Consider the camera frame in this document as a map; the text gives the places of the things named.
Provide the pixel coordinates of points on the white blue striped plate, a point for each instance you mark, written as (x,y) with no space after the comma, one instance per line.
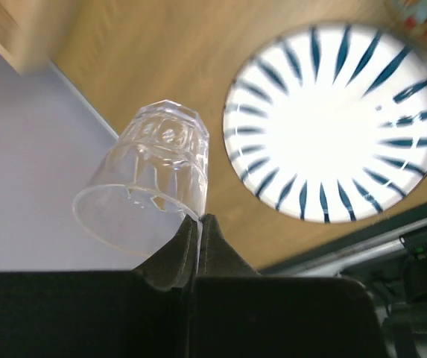
(329,124)

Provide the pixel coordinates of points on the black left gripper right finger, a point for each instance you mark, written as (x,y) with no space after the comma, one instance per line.
(239,313)

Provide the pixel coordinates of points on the wooden clothes rack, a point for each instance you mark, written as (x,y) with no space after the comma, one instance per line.
(31,32)

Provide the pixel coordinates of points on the clear drinking glass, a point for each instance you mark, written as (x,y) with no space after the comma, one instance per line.
(154,176)

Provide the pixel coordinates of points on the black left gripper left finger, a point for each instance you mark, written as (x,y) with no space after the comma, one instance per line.
(138,313)

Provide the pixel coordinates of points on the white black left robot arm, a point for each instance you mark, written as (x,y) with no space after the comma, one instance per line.
(418,291)

